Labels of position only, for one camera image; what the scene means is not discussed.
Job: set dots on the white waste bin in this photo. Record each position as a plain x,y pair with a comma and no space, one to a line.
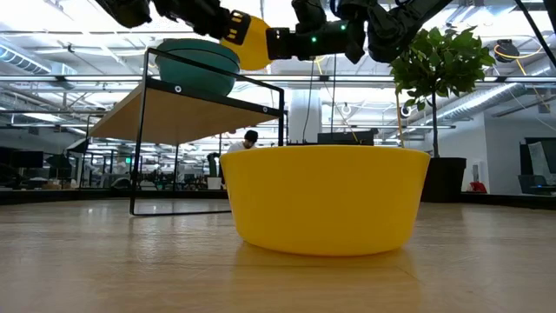
214,183

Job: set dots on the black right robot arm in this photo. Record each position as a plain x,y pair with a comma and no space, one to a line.
391,30

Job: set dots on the black equipment rack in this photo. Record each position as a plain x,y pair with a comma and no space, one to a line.
347,138

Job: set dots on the silver ventilation duct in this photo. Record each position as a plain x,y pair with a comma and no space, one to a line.
21,61
491,101

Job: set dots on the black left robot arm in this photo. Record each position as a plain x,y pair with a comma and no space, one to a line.
126,13

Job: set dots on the thin black diagonal strut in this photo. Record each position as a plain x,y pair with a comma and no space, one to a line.
536,28

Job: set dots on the black plant pot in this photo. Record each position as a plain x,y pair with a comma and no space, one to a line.
443,180

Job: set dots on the teal floral patterned bowl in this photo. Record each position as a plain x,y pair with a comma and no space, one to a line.
226,61
195,80
197,42

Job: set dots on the black display panel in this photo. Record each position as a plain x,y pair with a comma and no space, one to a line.
522,152

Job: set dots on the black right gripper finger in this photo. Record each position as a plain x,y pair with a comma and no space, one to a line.
278,43

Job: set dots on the black desk monitor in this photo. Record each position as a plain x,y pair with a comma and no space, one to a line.
28,159

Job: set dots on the wooden shelf with black frame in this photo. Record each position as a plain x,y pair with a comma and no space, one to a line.
182,117

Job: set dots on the red bag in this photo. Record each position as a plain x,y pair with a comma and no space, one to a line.
478,188

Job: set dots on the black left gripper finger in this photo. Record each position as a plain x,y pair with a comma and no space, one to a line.
236,28

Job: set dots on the black aluminium table frame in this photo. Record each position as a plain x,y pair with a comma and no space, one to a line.
65,196

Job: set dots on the green leafy potted plant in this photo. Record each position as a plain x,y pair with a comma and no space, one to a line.
438,65

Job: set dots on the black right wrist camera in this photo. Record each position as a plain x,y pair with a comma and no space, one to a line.
309,11

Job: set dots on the round white ceiling lamp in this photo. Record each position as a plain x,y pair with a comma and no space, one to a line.
346,109
405,111

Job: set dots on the person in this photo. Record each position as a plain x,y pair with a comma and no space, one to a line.
249,137

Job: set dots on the yellow plastic bowl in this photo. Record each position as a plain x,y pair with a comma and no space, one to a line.
256,48
326,200

